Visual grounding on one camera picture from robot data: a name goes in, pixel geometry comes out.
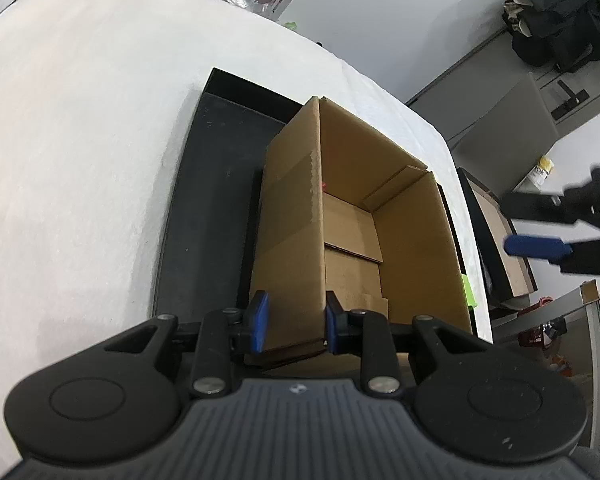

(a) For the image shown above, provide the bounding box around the brown cardboard box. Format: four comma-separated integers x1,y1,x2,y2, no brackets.
244,96,473,367

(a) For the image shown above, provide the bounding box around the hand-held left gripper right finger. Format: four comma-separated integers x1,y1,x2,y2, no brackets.
324,289,488,398

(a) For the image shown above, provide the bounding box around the grey cabinet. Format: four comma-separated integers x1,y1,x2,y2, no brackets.
405,25,600,196

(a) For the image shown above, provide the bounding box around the black bag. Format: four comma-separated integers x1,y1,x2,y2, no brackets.
502,0,600,73

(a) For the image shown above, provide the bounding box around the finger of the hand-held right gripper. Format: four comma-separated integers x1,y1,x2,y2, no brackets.
503,233,600,277
499,165,600,234

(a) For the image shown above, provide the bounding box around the black tray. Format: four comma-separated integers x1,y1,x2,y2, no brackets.
152,67,481,376

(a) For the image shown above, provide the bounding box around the green tape strip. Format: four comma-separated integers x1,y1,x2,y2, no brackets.
461,274,479,309

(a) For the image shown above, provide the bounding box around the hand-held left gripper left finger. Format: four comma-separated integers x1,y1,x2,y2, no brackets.
102,289,271,398

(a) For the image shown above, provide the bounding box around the yellow and white bottle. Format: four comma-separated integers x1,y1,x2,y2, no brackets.
527,156,556,191

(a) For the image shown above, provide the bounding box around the black frame with cardboard sheet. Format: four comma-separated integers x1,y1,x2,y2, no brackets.
457,166,539,306

